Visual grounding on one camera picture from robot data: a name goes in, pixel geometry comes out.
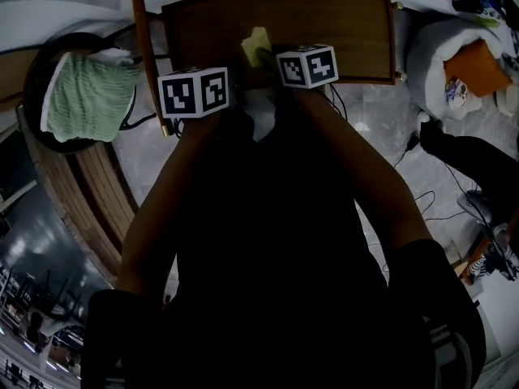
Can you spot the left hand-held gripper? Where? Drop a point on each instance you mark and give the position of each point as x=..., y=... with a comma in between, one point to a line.
x=190, y=93

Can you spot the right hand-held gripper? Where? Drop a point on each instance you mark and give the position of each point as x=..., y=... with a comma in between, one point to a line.
x=308, y=66

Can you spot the yellow cloth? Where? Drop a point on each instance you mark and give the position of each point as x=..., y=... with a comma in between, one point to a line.
x=255, y=41

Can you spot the person's right forearm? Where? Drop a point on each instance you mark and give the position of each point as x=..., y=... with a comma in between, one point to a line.
x=365, y=168

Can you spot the person's left forearm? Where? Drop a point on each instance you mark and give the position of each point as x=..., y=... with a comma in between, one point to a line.
x=162, y=201

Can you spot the white fabric piece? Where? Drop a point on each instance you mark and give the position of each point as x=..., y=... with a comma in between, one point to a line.
x=263, y=118

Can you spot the wooden pole with gold tips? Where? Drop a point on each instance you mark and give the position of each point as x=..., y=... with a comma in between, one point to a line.
x=145, y=47

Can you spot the green knitted towel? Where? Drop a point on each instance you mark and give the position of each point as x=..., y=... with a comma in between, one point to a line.
x=89, y=95

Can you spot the curved wooden bench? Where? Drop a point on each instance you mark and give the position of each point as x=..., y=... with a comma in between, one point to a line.
x=97, y=193

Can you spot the black round chair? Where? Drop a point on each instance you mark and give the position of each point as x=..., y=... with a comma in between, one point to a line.
x=34, y=79

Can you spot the blue patterned white bag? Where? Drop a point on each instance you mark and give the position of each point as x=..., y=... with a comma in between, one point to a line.
x=457, y=92

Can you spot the person's dark clothing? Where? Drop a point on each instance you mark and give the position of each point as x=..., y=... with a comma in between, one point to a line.
x=263, y=278

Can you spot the black oblong case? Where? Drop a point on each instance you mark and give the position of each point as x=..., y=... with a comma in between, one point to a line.
x=468, y=5

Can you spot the orange pillow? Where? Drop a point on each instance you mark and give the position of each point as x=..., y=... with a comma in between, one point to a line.
x=478, y=69

